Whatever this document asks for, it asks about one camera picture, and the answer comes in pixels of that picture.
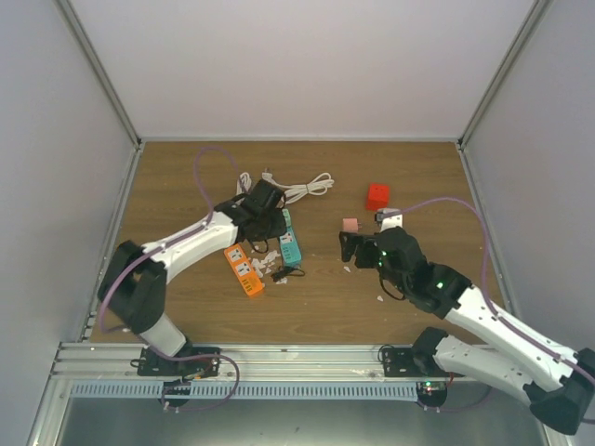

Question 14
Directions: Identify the red charger cube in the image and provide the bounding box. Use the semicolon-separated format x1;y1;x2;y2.
365;183;390;211

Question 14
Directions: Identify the black charger adapter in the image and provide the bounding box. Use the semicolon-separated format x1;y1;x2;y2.
271;269;287;282

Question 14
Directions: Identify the grey slotted cable duct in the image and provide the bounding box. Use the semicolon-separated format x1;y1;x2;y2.
71;380;417;401

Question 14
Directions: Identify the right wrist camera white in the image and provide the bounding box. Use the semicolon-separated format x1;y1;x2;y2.
375;208;403;232

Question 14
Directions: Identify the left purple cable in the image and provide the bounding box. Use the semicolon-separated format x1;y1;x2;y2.
96;147;241;413

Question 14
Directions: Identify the white cable of teal strip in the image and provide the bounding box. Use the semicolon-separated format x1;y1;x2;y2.
261;169;335;203

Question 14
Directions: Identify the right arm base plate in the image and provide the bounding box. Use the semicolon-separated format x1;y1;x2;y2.
377;345;450;378

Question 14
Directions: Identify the aluminium front rail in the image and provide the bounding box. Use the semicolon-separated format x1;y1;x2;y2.
50;342;554;383

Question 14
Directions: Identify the thin black charger cable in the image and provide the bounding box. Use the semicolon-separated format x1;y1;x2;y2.
271;265;307;283

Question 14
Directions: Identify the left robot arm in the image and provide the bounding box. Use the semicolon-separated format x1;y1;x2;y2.
97;179;286;375

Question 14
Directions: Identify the orange power strip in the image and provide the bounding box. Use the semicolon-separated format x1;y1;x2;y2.
224;244;264;297

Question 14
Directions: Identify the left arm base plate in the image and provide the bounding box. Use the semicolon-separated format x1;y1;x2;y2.
130;347;221;379

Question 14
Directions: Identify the left aluminium frame post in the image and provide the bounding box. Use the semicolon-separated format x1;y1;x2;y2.
54;0;142;151

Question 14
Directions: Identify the aluminium frame post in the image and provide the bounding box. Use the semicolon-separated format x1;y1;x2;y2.
54;0;142;151
456;0;551;151

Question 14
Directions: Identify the pink charger cube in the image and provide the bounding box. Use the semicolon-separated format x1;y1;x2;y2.
342;217;361;232

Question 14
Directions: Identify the teal power strip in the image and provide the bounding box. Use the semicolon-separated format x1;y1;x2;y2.
279;208;302;267

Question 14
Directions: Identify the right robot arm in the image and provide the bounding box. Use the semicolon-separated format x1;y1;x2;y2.
338;227;594;436

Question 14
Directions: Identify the right aluminium frame post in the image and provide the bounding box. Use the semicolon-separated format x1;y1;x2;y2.
456;0;551;151

